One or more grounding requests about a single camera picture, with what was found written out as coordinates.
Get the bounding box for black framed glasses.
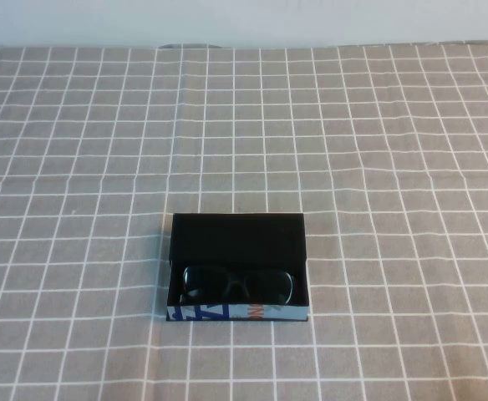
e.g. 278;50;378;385
180;264;297;305

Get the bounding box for black printed glasses case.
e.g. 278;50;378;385
165;212;310;325

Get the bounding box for grey white checkered tablecloth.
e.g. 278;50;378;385
0;39;488;401

